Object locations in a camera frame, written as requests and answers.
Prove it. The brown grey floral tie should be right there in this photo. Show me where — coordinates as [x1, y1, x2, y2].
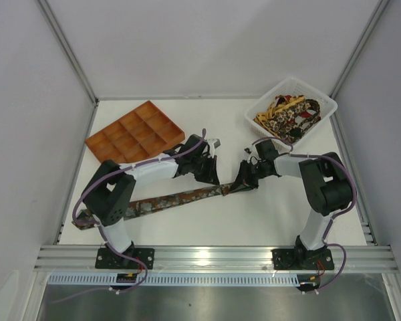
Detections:
[72, 183, 251, 231]

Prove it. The white slotted cable duct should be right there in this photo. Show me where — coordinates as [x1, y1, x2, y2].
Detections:
[47, 272, 300, 287]

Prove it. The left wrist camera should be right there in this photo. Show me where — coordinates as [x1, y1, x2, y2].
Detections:
[207, 138, 221, 157]

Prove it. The left aluminium frame post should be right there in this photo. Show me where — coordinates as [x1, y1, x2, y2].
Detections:
[35, 0, 99, 107]

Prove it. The yellow patterned tie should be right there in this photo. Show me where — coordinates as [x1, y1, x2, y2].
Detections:
[254, 95, 305, 124]

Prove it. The aluminium mounting rail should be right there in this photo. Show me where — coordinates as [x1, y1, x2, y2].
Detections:
[34, 245, 399, 276]

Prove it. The orange compartment tray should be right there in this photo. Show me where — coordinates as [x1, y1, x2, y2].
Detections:
[85, 100, 185, 163]

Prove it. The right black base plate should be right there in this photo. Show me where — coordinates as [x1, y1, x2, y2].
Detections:
[271, 247, 335, 271]

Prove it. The dark floral tie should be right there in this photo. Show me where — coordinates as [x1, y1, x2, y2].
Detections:
[263, 98, 321, 144]

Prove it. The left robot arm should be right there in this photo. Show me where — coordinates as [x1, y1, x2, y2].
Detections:
[76, 134, 221, 258]

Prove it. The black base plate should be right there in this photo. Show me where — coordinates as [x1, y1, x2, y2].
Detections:
[95, 247, 154, 270]
[271, 247, 335, 271]

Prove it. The white plastic basket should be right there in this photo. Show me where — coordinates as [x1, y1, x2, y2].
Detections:
[244, 78, 338, 148]

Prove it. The right aluminium frame post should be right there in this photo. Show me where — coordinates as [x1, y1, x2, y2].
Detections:
[329, 0, 391, 99]

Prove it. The red tie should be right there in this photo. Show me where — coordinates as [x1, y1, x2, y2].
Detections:
[274, 98, 320, 134]

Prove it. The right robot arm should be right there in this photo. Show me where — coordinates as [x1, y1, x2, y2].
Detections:
[229, 138, 357, 269]

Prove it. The aluminium frame post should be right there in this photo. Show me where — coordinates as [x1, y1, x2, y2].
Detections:
[35, 0, 99, 107]
[329, 0, 391, 99]

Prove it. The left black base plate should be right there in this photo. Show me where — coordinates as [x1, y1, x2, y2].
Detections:
[95, 247, 154, 270]

